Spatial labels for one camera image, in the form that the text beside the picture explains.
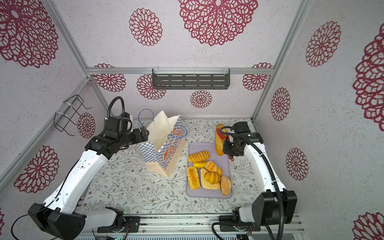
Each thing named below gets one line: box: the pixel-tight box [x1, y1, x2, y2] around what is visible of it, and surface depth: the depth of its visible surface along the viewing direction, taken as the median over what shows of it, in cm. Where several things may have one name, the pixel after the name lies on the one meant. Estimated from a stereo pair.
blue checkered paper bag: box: [138, 109, 188, 177], surface depth 83 cm
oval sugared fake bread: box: [220, 175, 232, 196], surface depth 84 cm
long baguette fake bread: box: [215, 123, 225, 157], surface depth 89 cm
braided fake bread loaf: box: [188, 150, 211, 163], surface depth 96 cm
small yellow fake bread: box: [193, 161, 207, 169], surface depth 92 cm
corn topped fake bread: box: [186, 166, 201, 191], surface depth 87 cm
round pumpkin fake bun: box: [204, 171, 221, 185], surface depth 83 cm
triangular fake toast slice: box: [200, 168, 221, 190], surface depth 85 cm
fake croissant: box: [205, 161, 223, 177], surface depth 89 cm
